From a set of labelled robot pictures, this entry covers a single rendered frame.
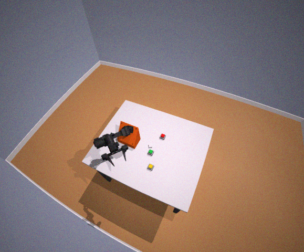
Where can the green button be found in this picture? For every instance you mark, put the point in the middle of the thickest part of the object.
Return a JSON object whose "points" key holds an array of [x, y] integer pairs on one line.
{"points": [[150, 152]]}

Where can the yellow button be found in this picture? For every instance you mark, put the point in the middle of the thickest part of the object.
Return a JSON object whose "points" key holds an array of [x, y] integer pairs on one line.
{"points": [[150, 167]]}

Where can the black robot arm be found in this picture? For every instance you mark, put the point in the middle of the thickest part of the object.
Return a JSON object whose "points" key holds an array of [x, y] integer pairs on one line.
{"points": [[105, 139]]}

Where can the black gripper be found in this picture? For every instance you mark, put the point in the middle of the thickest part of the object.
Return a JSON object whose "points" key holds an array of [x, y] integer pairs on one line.
{"points": [[106, 156]]}

